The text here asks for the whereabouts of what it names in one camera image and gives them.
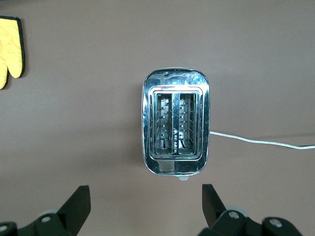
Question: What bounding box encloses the yellow quilted oven mitt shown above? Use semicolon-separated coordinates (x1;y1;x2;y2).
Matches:
0;15;27;90

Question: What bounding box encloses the brown table cover sheet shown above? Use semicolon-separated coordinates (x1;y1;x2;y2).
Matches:
0;0;315;236

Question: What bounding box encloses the chrome and cream toaster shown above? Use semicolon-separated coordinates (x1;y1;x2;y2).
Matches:
141;66;211;181

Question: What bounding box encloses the white toaster power cord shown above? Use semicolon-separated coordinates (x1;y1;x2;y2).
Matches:
209;130;315;150

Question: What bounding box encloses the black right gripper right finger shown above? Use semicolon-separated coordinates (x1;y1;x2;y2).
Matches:
198;184;303;236

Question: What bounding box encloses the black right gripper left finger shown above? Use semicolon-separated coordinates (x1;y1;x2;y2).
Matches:
0;185;91;236

